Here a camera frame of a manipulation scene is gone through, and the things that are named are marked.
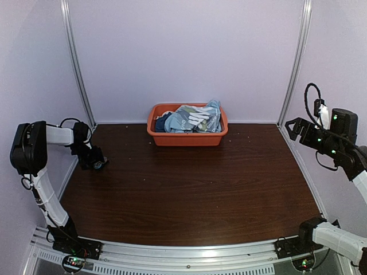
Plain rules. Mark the orange plastic basin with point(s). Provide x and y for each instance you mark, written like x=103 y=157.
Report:
x=184 y=139

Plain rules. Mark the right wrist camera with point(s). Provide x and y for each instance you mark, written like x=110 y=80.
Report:
x=321 y=112

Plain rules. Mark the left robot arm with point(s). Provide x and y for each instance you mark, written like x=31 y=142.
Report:
x=29 y=156

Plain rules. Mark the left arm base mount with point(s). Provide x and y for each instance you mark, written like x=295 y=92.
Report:
x=80 y=247

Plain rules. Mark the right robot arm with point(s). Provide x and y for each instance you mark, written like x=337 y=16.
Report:
x=338 y=143

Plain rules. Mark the black open brooch case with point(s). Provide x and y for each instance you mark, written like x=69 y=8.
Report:
x=105 y=161

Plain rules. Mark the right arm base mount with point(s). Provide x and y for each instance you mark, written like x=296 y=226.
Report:
x=291 y=247

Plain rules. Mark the left aluminium corner post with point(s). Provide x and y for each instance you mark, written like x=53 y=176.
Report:
x=65 y=12

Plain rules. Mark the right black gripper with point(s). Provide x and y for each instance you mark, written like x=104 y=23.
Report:
x=300 y=122

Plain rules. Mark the light blue printed t-shirt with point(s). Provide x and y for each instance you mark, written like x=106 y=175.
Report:
x=194 y=119

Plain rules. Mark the right aluminium corner post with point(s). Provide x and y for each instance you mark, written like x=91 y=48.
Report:
x=305 y=22

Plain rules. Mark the dark blue garment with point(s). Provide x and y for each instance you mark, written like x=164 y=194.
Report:
x=160 y=122

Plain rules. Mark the aluminium front rail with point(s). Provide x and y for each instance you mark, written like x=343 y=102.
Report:
x=123 y=258

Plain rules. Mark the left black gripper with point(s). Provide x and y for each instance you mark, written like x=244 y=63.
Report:
x=97 y=155

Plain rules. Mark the aluminium corner post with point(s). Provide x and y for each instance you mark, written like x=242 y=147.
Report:
x=65 y=12
x=305 y=22

